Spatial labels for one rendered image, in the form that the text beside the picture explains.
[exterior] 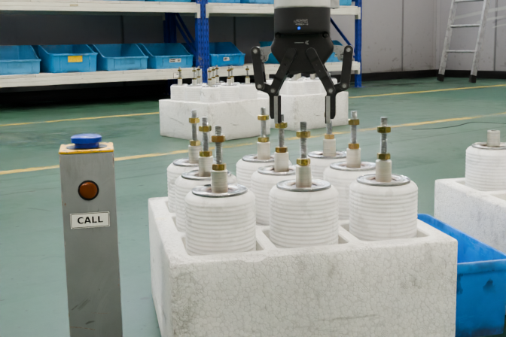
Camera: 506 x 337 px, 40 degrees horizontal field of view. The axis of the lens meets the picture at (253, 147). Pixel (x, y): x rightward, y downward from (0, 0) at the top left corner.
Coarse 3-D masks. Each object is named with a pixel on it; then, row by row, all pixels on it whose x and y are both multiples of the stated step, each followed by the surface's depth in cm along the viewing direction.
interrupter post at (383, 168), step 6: (378, 162) 97; (384, 162) 97; (390, 162) 97; (378, 168) 97; (384, 168) 97; (390, 168) 97; (378, 174) 98; (384, 174) 97; (390, 174) 98; (378, 180) 98; (384, 180) 97; (390, 180) 98
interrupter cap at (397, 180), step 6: (372, 174) 102; (360, 180) 97; (366, 180) 98; (372, 180) 99; (396, 180) 98; (402, 180) 97; (408, 180) 97; (378, 186) 95; (384, 186) 95; (390, 186) 95
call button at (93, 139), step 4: (72, 136) 92; (76, 136) 92; (80, 136) 92; (84, 136) 91; (88, 136) 91; (92, 136) 91; (96, 136) 92; (100, 136) 92; (72, 140) 91; (76, 140) 91; (80, 140) 91; (84, 140) 91; (88, 140) 91; (92, 140) 91; (96, 140) 92; (100, 140) 92; (76, 144) 92; (80, 144) 91; (84, 144) 91; (88, 144) 91; (92, 144) 92; (96, 144) 92
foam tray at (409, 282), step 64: (192, 256) 88; (256, 256) 89; (320, 256) 90; (384, 256) 92; (448, 256) 94; (192, 320) 87; (256, 320) 89; (320, 320) 91; (384, 320) 93; (448, 320) 95
